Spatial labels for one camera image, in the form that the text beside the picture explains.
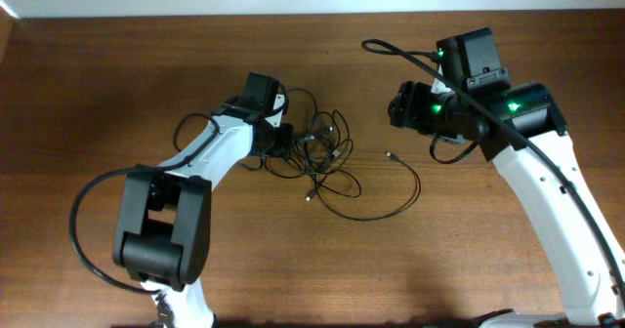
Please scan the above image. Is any black cable bundle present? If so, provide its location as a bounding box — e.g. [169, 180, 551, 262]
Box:
[238, 87, 423, 223]

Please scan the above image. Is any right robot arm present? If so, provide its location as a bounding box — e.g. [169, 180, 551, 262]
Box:
[388, 28, 624, 327]

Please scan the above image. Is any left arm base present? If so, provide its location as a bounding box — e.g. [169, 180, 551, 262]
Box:
[148, 293, 175, 328]

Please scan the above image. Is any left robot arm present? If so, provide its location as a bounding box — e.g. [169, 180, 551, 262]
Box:
[112, 72, 293, 327]

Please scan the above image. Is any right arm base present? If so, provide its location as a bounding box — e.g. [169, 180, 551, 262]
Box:
[471, 308, 624, 328]

